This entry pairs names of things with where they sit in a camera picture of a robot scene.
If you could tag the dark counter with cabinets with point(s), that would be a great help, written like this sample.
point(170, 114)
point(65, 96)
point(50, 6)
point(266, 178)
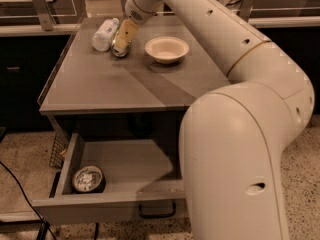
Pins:
point(29, 65)

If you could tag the open grey top drawer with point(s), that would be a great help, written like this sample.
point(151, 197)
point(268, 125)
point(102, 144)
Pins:
point(135, 171)

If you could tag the grey cabinet table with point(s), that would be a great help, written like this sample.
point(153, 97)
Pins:
point(133, 102)

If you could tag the white plastic bottle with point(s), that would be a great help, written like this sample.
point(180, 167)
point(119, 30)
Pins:
point(103, 37)

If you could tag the black drawer handle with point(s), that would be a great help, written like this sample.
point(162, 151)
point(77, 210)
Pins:
point(157, 209)

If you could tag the green soda can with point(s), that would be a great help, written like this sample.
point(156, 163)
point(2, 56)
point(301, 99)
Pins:
point(120, 48)

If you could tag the white bowl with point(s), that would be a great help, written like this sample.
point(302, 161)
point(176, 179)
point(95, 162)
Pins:
point(166, 50)

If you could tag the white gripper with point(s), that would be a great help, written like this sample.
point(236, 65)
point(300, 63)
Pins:
point(134, 13)

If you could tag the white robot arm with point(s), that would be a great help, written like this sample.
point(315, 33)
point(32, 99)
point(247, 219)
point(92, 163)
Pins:
point(231, 139)

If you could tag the round tin in drawer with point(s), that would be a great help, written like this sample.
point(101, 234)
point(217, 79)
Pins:
point(88, 179)

